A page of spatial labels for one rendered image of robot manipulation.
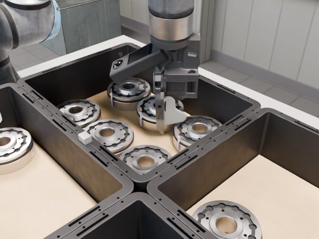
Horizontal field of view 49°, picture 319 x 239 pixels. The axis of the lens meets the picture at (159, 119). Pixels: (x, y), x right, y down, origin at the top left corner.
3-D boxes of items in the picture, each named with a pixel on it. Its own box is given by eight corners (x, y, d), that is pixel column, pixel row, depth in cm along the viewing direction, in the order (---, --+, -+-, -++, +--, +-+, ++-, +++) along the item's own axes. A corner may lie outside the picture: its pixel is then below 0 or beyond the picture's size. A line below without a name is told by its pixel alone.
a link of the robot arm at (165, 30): (146, 19, 55) (149, -2, 61) (147, 45, 58) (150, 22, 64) (194, 19, 54) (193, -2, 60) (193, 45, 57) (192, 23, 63)
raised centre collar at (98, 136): (89, 133, 68) (89, 131, 67) (109, 124, 71) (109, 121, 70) (104, 145, 65) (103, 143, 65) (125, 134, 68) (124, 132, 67)
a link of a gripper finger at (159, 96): (163, 123, 66) (164, 79, 62) (155, 123, 66) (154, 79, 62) (164, 111, 70) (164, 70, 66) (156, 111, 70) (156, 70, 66)
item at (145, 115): (127, 108, 76) (127, 105, 76) (161, 92, 82) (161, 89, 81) (159, 128, 70) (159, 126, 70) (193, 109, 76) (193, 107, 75)
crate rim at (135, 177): (16, 90, 72) (13, 80, 71) (129, 49, 89) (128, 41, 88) (140, 198, 49) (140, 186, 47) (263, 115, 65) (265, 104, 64)
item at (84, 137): (78, 140, 55) (77, 134, 55) (86, 136, 56) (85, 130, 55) (84, 145, 54) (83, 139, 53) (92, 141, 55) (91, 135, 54)
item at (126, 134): (70, 135, 68) (70, 133, 68) (112, 115, 74) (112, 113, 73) (100, 160, 62) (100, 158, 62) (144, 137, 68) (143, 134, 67)
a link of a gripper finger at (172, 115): (185, 141, 69) (187, 99, 65) (155, 141, 70) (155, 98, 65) (185, 133, 72) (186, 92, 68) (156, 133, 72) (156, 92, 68)
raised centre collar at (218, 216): (201, 226, 50) (201, 224, 50) (222, 207, 53) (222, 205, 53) (229, 248, 47) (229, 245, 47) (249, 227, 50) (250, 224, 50)
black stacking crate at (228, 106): (27, 127, 78) (15, 83, 71) (130, 83, 94) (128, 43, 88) (142, 239, 54) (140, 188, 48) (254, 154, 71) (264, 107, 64)
